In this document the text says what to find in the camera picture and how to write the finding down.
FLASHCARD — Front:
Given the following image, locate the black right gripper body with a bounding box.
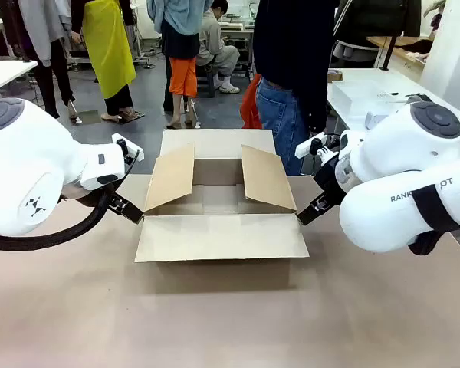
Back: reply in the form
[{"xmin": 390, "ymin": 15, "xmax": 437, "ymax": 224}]
[{"xmin": 313, "ymin": 152, "xmax": 348, "ymax": 205}]

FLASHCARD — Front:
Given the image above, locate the brown cardboard box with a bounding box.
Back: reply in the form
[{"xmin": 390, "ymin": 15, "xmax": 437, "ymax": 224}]
[{"xmin": 133, "ymin": 128, "xmax": 311, "ymax": 264}]

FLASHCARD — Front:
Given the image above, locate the clear plastic box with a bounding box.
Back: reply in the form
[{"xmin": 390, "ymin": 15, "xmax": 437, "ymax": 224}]
[{"xmin": 330, "ymin": 80, "xmax": 412, "ymax": 128}]

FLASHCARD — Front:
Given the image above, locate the white table with rounded corner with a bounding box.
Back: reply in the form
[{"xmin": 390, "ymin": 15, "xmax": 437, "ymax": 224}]
[{"xmin": 326, "ymin": 67, "xmax": 439, "ymax": 133}]

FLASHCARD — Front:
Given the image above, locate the orange plastic bag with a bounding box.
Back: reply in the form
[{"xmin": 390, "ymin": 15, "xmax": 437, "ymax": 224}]
[{"xmin": 240, "ymin": 73, "xmax": 264, "ymax": 130}]

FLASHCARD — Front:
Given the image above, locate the person in dark sweater jeans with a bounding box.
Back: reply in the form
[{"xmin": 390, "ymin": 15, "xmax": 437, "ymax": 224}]
[{"xmin": 251, "ymin": 0, "xmax": 343, "ymax": 177}]

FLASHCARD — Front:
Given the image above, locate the black pole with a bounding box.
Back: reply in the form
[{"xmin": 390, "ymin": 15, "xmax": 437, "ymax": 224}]
[{"xmin": 379, "ymin": 33, "xmax": 402, "ymax": 72}]

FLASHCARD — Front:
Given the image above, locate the wooden desk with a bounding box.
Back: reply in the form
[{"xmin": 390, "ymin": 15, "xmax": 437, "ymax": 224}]
[{"xmin": 366, "ymin": 34, "xmax": 433, "ymax": 71}]

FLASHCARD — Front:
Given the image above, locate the black stool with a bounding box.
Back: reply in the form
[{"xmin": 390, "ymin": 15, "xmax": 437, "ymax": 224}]
[{"xmin": 204, "ymin": 63, "xmax": 224, "ymax": 99}]

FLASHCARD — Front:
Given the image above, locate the person in yellow apron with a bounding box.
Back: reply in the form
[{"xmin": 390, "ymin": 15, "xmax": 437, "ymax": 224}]
[{"xmin": 70, "ymin": 0, "xmax": 146, "ymax": 124}]

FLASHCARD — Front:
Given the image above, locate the person in black jacket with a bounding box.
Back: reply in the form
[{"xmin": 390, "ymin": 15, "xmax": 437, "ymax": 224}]
[{"xmin": 334, "ymin": 0, "xmax": 422, "ymax": 49}]

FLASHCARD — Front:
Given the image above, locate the background workbench with shelves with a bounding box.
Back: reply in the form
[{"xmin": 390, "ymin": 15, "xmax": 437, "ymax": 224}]
[{"xmin": 217, "ymin": 0, "xmax": 258, "ymax": 80}]

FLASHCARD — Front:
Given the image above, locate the person in orange trousers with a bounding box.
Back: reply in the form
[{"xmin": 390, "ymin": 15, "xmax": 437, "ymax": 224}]
[{"xmin": 146, "ymin": 0, "xmax": 215, "ymax": 130}]

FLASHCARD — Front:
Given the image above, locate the seated person in beige clothes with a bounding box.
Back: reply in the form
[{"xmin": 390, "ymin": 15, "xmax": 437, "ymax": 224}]
[{"xmin": 195, "ymin": 0, "xmax": 242, "ymax": 95}]

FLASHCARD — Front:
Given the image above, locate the small white table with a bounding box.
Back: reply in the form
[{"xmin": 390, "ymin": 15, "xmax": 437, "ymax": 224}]
[{"xmin": 0, "ymin": 59, "xmax": 39, "ymax": 99}]

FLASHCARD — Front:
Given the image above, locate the person in grey jacket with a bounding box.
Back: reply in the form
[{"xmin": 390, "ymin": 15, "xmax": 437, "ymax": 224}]
[{"xmin": 16, "ymin": 0, "xmax": 78, "ymax": 120}]

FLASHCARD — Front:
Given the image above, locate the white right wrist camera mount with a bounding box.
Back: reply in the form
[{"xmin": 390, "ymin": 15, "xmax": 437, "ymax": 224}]
[{"xmin": 294, "ymin": 131, "xmax": 330, "ymax": 159}]

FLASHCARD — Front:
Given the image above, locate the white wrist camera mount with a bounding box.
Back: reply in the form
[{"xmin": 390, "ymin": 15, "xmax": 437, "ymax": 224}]
[
  {"xmin": 294, "ymin": 131, "xmax": 330, "ymax": 159},
  {"xmin": 111, "ymin": 132, "xmax": 144, "ymax": 163}
]

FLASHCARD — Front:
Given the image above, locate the black left arm cable sleeve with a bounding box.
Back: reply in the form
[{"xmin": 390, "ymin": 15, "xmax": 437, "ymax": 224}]
[{"xmin": 0, "ymin": 149, "xmax": 141, "ymax": 252}]

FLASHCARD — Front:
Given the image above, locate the black arm cable sleeve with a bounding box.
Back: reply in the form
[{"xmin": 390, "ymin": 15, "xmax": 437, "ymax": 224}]
[
  {"xmin": 0, "ymin": 149, "xmax": 141, "ymax": 252},
  {"xmin": 407, "ymin": 228, "xmax": 442, "ymax": 257}
]

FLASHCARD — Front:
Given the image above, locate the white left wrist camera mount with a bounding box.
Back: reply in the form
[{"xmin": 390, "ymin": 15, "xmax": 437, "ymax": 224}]
[{"xmin": 111, "ymin": 132, "xmax": 144, "ymax": 163}]

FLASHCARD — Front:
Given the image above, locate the black strap on right arm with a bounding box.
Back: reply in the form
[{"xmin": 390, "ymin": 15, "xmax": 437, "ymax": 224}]
[{"xmin": 411, "ymin": 183, "xmax": 460, "ymax": 234}]

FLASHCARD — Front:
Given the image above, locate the black right arm cable sleeve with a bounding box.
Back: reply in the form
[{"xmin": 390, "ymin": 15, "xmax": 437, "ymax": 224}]
[{"xmin": 407, "ymin": 228, "xmax": 442, "ymax": 257}]

